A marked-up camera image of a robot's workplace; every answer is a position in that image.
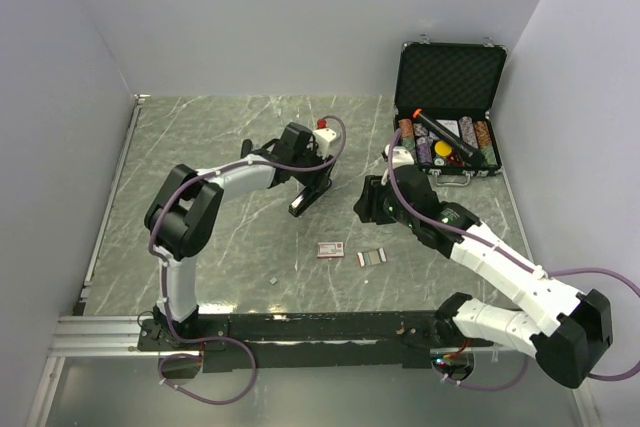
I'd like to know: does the black stapler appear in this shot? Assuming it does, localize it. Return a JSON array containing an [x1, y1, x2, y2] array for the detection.
[[288, 178, 332, 218]]

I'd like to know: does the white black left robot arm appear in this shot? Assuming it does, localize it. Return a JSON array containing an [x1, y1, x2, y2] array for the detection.
[[144, 118, 346, 349]]

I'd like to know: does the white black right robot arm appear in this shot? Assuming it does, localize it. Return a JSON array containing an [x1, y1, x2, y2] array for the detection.
[[354, 165, 613, 389]]

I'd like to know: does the yellow round chip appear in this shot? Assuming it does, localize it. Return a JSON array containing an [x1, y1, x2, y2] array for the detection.
[[434, 140, 453, 158]]

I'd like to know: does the black tube with orange cap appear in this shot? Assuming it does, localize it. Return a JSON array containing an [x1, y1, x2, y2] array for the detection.
[[412, 109, 485, 167]]

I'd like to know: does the red white staple box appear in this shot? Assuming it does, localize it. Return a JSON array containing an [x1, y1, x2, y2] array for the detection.
[[317, 242, 345, 259]]

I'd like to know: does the black poker chip case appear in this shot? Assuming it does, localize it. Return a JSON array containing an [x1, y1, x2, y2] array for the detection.
[[393, 41, 507, 186]]

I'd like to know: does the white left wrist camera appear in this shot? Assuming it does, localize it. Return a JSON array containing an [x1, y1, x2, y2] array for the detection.
[[312, 118, 341, 158]]

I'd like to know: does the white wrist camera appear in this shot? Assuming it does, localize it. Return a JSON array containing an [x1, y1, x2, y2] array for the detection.
[[383, 144, 415, 172], [312, 118, 341, 158]]

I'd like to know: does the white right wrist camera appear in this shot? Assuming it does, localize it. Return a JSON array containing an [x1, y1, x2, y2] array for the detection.
[[383, 144, 415, 172]]

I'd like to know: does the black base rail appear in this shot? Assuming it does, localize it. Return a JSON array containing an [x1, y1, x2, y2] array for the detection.
[[137, 310, 465, 373]]

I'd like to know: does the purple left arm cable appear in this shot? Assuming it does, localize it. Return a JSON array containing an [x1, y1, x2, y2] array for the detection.
[[149, 114, 349, 406]]

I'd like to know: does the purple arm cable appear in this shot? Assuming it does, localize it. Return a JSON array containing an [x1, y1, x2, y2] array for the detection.
[[149, 114, 349, 406], [387, 129, 640, 391]]

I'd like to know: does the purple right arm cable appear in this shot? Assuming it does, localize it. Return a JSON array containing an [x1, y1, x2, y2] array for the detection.
[[387, 129, 640, 391]]

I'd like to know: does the aluminium frame rail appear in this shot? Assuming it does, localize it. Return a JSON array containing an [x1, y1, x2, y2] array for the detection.
[[24, 314, 151, 427]]

